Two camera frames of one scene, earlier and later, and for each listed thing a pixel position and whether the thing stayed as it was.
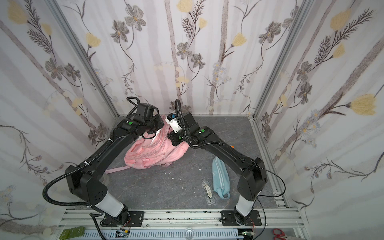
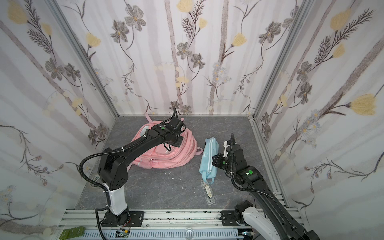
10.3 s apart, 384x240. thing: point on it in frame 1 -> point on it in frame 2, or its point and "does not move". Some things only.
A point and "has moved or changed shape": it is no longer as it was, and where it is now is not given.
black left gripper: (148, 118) -> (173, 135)
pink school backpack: (156, 152) has moved or changed shape
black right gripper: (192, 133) -> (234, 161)
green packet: (72, 232) does not move
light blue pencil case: (221, 177) -> (207, 167)
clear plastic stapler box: (208, 192) does not move
